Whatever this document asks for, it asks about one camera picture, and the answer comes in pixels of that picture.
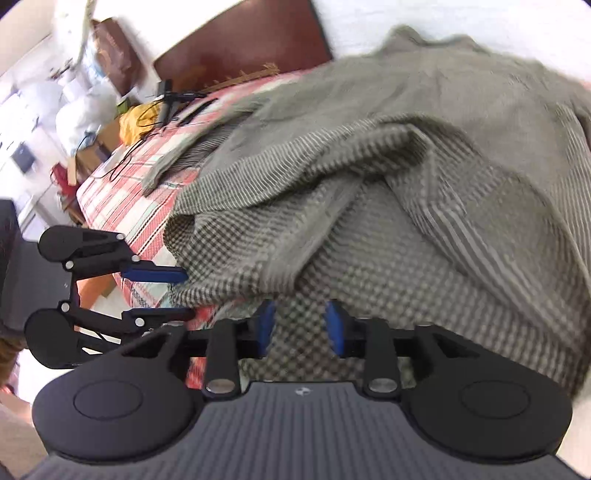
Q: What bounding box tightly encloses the black tripod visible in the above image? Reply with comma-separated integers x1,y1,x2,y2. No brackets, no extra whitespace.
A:
156,78,208,126

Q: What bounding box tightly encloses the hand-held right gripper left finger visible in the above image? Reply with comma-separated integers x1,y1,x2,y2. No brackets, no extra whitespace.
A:
121,299,278,398

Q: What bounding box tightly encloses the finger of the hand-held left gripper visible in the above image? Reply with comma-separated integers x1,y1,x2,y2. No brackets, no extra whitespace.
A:
60,300,195,352
65,231,189,283

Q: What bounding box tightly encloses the yellow cloth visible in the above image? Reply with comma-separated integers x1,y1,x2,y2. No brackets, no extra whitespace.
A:
119,102,162,145

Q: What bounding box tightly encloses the cardboard box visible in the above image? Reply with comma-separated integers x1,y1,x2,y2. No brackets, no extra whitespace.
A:
69,121,123,174

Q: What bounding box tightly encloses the red plaid blanket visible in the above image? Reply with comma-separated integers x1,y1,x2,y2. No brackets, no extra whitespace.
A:
76,71,315,388

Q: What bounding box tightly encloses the white plastic bag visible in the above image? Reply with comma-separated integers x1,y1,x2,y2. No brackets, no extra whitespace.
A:
55,80,122,155

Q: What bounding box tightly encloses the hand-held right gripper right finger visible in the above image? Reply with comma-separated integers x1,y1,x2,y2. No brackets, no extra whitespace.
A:
324,299,481,398

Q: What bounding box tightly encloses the brown wooden board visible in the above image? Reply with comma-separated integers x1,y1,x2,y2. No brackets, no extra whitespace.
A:
90,17,141,95

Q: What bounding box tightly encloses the woven bamboo mat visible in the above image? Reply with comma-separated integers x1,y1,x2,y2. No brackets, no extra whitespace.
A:
203,62,281,93

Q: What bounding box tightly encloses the brown wooden headboard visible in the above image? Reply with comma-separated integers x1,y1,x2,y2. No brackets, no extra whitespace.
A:
154,0,333,93

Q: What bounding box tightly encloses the grey striped and checked shirt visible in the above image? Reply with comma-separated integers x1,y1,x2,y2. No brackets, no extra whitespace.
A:
142,25,591,398

